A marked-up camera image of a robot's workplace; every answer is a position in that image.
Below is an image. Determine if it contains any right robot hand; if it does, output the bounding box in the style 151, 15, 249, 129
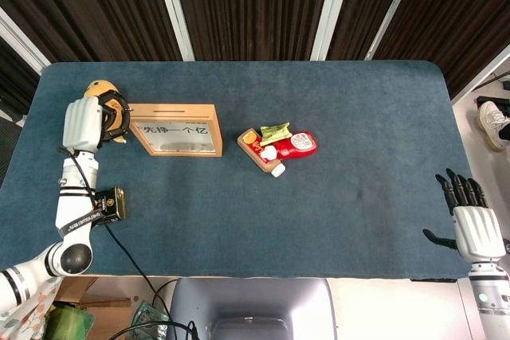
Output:
422, 168, 509, 264

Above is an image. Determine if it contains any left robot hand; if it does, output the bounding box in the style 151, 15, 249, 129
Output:
61, 92, 131, 154

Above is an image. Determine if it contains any yellow plush toy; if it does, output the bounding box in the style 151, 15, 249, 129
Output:
84, 80, 129, 144

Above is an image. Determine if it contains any black tin with gold lid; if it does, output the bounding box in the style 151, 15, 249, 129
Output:
92, 186, 129, 224

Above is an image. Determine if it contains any white sneaker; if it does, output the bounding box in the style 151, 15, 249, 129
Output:
477, 100, 510, 153

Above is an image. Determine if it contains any blue table cloth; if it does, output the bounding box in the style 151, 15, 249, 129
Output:
0, 60, 473, 280

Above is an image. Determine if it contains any cardboard box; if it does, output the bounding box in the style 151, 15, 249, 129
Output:
53, 276, 136, 340

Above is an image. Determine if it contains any brown bottle with white cap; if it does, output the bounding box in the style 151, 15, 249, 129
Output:
237, 127, 287, 178

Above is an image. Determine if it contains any floral cloth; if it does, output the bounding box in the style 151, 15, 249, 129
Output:
0, 276, 61, 340

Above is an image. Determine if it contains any yellow-green snack packet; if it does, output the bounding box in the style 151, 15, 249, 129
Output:
260, 120, 292, 146

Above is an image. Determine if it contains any green plastic bag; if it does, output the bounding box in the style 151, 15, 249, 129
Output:
46, 302, 96, 340

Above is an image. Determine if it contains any red ketchup bottle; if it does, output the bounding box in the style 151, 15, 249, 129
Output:
259, 130, 320, 160

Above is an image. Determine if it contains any grey robot torso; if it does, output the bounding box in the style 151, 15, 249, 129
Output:
169, 277, 338, 340

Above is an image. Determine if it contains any wooden coin box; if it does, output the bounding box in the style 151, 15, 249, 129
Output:
127, 103, 224, 157

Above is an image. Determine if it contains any white partition post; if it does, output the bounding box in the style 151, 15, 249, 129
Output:
365, 0, 423, 61
310, 0, 355, 62
0, 6, 52, 75
151, 0, 195, 62

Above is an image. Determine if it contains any black cable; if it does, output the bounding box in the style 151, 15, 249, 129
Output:
58, 147, 175, 323

